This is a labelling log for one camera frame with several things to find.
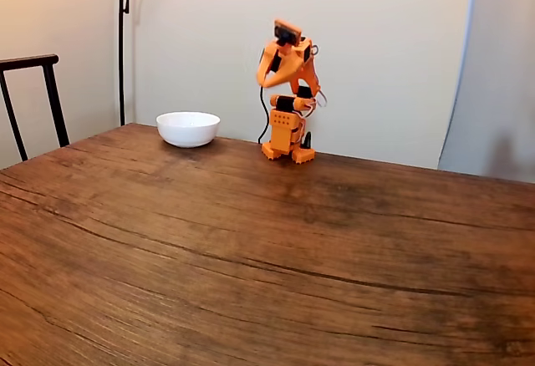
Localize white curtain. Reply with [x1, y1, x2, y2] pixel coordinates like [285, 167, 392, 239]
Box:
[437, 0, 535, 184]

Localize gripper camera on orange mount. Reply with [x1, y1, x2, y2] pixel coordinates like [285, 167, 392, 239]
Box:
[273, 18, 303, 48]

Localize black floor lamp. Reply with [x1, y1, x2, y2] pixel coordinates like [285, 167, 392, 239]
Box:
[117, 0, 187, 127]

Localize black wooden chair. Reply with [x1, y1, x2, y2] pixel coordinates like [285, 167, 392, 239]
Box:
[0, 53, 71, 163]

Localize white bowl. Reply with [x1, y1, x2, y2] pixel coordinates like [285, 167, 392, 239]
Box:
[155, 110, 222, 149]

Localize black cable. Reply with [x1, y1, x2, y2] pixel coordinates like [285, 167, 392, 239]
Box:
[257, 84, 270, 145]

